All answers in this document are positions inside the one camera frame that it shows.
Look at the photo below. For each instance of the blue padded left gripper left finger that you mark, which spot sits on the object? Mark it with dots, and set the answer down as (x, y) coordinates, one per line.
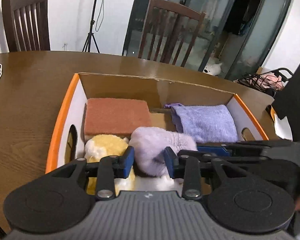
(114, 167)

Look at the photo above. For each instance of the white plush on floor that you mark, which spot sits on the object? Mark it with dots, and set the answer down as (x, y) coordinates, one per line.
(213, 69)

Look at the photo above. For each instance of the purple towel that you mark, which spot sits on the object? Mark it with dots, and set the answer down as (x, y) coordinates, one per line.
(204, 123)

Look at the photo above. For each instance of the yellow white plush toy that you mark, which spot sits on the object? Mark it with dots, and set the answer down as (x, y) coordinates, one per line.
(105, 145)

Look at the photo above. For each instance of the dark wooden chair centre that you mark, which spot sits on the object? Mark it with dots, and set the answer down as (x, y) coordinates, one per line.
(169, 32)

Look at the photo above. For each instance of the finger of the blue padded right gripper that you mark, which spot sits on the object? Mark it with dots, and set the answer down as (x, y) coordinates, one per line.
(187, 168)

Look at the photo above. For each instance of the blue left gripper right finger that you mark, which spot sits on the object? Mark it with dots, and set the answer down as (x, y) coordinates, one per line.
(214, 150)

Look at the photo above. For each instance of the studio light on stand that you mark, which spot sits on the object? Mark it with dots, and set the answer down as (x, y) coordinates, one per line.
(90, 36)

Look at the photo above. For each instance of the sliding glass door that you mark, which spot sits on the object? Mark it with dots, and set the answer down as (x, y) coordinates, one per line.
(238, 33)

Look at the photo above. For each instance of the dark wooden chair left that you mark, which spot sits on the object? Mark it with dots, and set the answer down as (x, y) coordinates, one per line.
(26, 24)

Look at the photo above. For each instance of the red cardboard box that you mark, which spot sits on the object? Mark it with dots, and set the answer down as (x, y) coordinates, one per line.
(68, 141)

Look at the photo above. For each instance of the fuzzy lilac headband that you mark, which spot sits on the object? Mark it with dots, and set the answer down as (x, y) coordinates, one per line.
(149, 144)

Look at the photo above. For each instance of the black bag on table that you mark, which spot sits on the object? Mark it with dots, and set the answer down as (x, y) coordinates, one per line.
(287, 104)

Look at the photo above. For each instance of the orange layered sponge block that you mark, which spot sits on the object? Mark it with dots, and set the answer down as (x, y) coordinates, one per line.
(112, 116)

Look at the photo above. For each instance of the dark wooden chair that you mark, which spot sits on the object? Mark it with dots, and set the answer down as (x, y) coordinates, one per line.
(26, 24)
(169, 32)

